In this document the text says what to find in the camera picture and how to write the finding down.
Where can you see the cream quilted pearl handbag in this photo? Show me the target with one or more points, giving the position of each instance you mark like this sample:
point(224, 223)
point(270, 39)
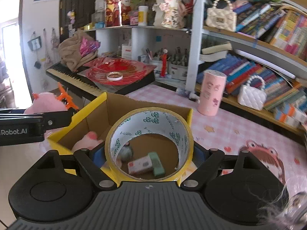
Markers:
point(220, 19)

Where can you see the pink printed tablecloth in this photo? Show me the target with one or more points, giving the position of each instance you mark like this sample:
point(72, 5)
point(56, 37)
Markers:
point(227, 134)

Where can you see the small pink hanging charm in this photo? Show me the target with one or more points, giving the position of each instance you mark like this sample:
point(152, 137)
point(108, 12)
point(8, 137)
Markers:
point(71, 14)

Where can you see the small blue box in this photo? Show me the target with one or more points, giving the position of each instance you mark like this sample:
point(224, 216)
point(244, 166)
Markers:
point(100, 25)

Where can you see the white desk pen organizer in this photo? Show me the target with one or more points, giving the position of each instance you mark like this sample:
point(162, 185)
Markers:
point(177, 69)

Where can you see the small pink orange plush toy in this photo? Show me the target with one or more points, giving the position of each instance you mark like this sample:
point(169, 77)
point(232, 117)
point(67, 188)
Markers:
point(45, 103)

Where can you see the small pink carton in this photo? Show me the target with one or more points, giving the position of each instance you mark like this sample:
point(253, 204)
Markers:
point(133, 18)

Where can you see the white box with red label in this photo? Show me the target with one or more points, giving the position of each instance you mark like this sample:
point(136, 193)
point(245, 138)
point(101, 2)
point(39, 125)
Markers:
point(126, 51)

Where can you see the electronic piano keyboard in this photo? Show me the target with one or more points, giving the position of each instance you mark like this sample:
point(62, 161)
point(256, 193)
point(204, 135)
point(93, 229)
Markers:
point(72, 79)

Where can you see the red gift bag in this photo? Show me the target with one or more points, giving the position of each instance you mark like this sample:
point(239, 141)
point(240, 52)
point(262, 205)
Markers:
point(117, 12)

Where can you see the pink foil wrapper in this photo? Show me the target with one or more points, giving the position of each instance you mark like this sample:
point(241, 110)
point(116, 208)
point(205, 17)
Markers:
point(88, 45)

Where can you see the yellow cardboard box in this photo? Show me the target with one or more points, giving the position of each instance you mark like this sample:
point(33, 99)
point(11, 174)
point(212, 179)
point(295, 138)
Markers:
point(62, 134)

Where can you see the dark wooden door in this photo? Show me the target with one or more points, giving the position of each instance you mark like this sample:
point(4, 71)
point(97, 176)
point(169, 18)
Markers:
point(79, 2)

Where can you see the large pink plush pig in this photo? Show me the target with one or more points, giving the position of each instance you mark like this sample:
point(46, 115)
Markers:
point(84, 143)

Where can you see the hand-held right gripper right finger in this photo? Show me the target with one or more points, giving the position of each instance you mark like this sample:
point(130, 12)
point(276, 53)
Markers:
point(199, 155)

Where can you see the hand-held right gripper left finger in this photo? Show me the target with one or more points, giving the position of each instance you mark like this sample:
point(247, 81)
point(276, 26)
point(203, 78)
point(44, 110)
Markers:
point(97, 157)

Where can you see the white tape roll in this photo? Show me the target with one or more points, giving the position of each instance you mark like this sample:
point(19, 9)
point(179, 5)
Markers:
point(114, 76)

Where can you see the white quilted pearl handbag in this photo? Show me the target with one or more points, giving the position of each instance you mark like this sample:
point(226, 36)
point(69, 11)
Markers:
point(251, 97)

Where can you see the row of colourful thin books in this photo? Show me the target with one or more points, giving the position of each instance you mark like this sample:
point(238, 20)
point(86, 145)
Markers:
point(275, 26)

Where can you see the red stick figurine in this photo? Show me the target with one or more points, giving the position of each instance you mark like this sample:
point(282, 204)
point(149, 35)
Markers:
point(164, 62)

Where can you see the red patterned cloth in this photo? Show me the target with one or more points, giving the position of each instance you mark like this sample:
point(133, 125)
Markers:
point(134, 70)

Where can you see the pink cylinder canister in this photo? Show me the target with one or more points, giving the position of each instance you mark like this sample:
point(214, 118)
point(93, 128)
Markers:
point(211, 93)

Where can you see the white plastic jar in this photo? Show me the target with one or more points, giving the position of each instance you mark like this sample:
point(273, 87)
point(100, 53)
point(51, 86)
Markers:
point(143, 16)

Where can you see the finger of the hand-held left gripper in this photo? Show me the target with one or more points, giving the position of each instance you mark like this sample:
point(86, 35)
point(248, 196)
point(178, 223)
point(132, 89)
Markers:
point(56, 119)

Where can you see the teal eraser block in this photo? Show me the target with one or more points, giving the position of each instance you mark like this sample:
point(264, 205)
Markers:
point(157, 164)

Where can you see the yellow tape roll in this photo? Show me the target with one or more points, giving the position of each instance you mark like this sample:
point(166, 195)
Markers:
point(148, 122)

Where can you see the cream doll figurine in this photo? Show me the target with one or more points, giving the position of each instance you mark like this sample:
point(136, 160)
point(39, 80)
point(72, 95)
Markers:
point(170, 12)

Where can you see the row of blue thick books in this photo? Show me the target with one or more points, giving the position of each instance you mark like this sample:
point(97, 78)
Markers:
point(242, 69)

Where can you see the stacked beige books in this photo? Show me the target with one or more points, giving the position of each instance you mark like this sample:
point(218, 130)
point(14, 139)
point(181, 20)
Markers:
point(215, 50)

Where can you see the orange white small carton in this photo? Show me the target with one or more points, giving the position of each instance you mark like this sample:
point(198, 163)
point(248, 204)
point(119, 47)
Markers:
point(293, 113)
point(283, 119)

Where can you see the beige cloth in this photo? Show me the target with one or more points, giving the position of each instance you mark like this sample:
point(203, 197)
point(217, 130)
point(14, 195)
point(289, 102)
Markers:
point(72, 52)

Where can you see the white bookshelf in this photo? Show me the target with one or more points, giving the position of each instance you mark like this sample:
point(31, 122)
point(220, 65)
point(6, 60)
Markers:
point(195, 40)

